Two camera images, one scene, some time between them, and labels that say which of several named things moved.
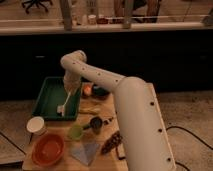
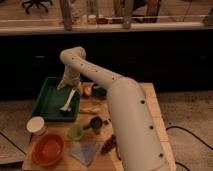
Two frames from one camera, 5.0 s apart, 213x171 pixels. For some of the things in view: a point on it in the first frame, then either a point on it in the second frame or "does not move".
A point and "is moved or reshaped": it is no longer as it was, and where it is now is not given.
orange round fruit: [87, 89] does not move
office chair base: [38, 3] does not move
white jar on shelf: [92, 19] does not move
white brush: [61, 108] is moved or reshaped
